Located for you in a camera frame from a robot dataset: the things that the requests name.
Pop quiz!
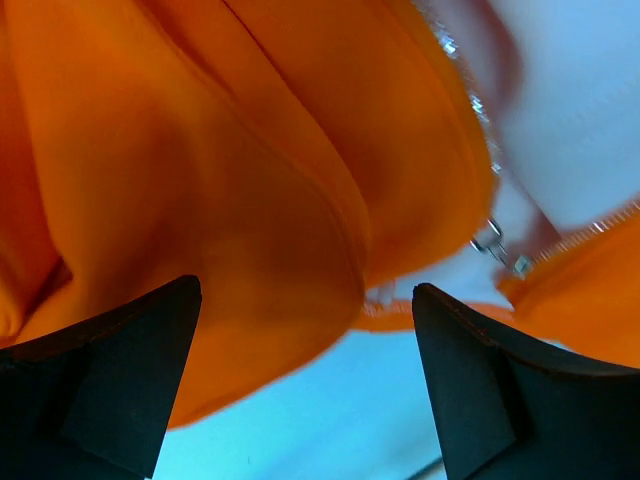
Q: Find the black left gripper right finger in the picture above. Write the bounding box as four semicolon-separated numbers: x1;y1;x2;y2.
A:
412;284;639;479

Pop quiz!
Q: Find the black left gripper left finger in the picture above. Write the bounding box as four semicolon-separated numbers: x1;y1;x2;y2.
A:
1;276;202;480

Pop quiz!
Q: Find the orange zip-up jacket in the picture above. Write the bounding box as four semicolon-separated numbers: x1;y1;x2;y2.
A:
1;1;639;428

